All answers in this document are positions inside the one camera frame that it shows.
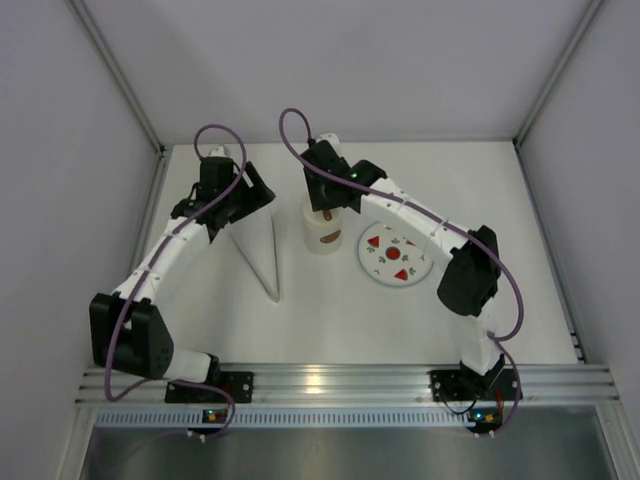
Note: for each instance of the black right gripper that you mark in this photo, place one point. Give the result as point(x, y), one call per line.
point(326, 198)

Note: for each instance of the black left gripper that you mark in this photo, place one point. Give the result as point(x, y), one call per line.
point(255, 189)

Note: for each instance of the white round container lid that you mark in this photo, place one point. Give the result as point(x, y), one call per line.
point(321, 220)

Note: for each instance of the metal tongs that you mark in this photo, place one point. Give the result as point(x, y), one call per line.
point(255, 237)

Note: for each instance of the white cylindrical lunch container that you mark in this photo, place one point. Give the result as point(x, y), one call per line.
point(322, 239)

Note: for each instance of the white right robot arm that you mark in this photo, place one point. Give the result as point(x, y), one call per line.
point(468, 259)

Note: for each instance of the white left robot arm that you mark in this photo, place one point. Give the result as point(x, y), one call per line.
point(128, 331)

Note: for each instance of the white patterned plate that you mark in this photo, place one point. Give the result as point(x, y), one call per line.
point(390, 259)

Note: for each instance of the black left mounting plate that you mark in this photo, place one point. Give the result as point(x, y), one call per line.
point(236, 384)

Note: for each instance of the black mounting plate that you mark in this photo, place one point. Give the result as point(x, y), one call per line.
point(236, 384)
point(457, 385)

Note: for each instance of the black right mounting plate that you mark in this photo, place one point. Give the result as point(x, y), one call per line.
point(457, 385)

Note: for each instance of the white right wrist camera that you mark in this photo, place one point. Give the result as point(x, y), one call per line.
point(331, 138)

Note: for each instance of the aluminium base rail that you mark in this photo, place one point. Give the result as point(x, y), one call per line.
point(310, 385)

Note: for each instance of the slotted cable duct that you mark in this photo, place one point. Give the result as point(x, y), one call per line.
point(287, 418)

